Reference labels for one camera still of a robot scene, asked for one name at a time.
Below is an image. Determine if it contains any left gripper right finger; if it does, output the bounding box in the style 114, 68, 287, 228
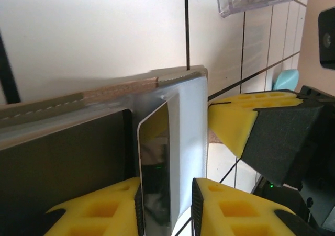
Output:
192, 177, 321, 236

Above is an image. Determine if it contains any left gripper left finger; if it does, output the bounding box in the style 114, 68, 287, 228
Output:
44, 177, 144, 236

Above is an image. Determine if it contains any black credit card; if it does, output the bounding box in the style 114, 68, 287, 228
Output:
136, 93, 181, 236

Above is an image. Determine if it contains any grey card holder wallet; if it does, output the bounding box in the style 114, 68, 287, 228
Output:
0, 64, 223, 236

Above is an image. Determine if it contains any clear acrylic card box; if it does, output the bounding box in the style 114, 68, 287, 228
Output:
215, 0, 316, 18

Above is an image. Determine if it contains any light blue toy shovel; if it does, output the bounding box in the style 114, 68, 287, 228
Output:
273, 69, 299, 91

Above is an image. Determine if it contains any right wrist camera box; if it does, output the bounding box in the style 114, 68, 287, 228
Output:
318, 7, 335, 70

